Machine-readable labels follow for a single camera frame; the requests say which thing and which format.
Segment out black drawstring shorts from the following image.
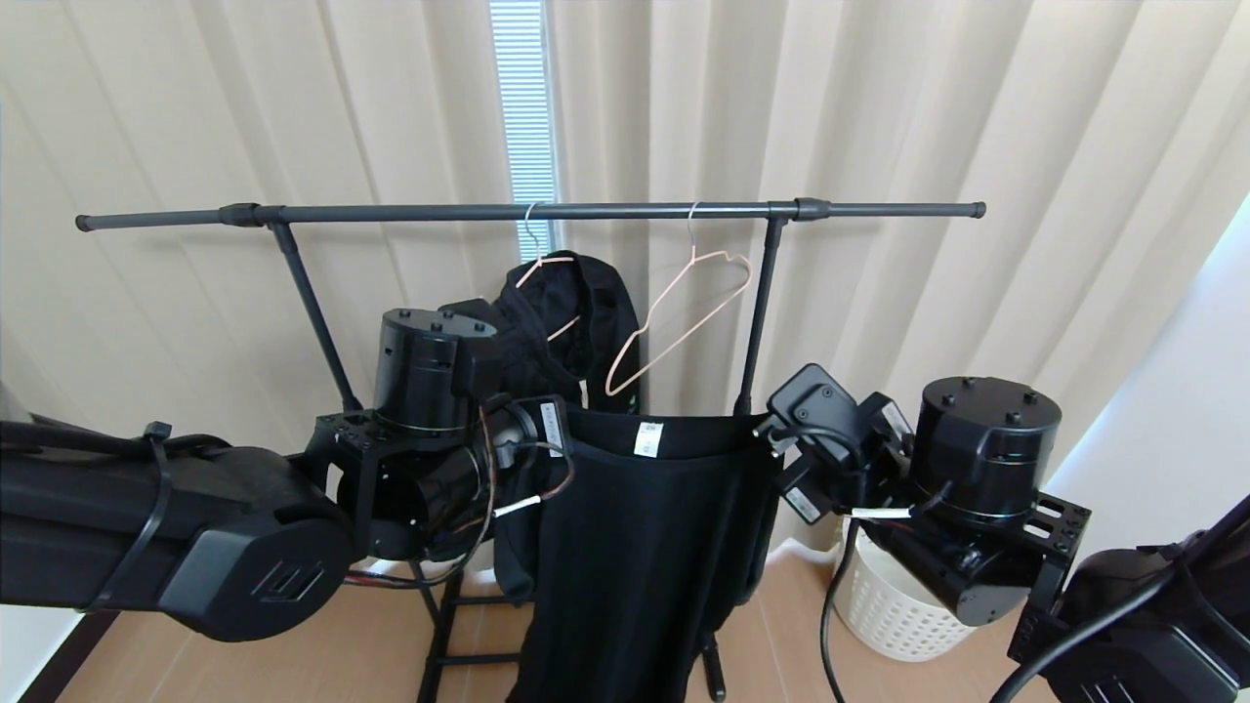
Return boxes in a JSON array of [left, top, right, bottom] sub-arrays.
[[439, 251, 643, 416]]

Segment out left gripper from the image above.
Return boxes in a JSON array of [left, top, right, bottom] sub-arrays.
[[369, 395, 573, 560]]

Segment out black clothes rack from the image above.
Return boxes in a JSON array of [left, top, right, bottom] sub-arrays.
[[76, 198, 987, 703]]

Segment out black garment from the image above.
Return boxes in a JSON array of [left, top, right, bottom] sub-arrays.
[[493, 408, 784, 703]]

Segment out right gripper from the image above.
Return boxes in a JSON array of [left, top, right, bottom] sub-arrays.
[[776, 459, 1021, 626]]

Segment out window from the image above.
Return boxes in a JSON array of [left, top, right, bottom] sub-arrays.
[[488, 0, 563, 260]]

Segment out white laundry basket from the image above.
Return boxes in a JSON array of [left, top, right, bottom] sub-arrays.
[[832, 522, 979, 663]]

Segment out pink clothes hanger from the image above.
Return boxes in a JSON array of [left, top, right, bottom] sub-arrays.
[[515, 203, 584, 343], [604, 203, 754, 398]]

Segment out beige curtain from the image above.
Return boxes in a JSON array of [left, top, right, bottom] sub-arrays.
[[0, 0, 523, 587], [545, 0, 1250, 577]]

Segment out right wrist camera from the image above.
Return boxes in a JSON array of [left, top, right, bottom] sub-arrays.
[[765, 364, 914, 489]]

